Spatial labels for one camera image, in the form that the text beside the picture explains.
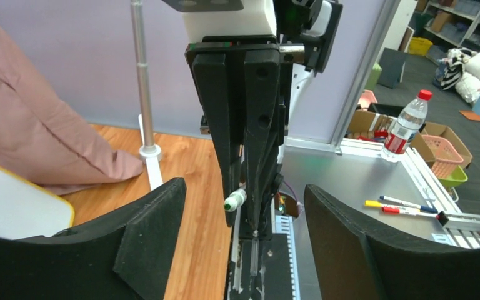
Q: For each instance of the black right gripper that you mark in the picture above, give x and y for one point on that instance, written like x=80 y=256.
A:
x=253 y=65

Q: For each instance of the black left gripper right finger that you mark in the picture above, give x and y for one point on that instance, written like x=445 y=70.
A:
x=359 y=257

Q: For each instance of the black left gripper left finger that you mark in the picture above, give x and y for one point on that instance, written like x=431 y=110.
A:
x=124 y=254

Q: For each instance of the green whiteboard marker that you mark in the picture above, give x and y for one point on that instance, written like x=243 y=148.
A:
x=236 y=202

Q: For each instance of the yellow framed whiteboard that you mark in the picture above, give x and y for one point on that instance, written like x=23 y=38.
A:
x=28 y=210

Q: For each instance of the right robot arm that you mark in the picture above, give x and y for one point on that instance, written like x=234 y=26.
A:
x=313 y=23

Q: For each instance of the red capped marker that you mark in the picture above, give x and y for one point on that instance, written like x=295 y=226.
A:
x=410 y=213

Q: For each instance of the blue capped marker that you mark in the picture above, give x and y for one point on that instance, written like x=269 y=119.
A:
x=426 y=209

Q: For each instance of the yellow capped marker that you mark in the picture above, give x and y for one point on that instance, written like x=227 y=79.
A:
x=379 y=205

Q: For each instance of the green plastic bin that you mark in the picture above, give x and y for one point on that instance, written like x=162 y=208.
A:
x=455 y=179

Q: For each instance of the pink plastic basket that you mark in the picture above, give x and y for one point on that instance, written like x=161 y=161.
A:
x=447 y=159

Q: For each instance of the cardboard box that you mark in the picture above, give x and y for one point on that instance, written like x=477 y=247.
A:
x=367 y=124

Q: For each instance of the clear plastic water bottle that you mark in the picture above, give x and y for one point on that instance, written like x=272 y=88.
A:
x=406 y=126

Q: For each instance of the pink cloth bag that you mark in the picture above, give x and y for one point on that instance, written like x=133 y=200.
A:
x=44 y=140

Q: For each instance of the metal storage shelf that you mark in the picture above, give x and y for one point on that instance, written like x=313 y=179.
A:
x=449 y=24

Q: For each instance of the white clothes rack frame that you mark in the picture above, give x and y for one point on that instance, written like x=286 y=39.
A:
x=150 y=152

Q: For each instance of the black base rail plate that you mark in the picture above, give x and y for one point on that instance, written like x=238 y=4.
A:
x=277 y=276

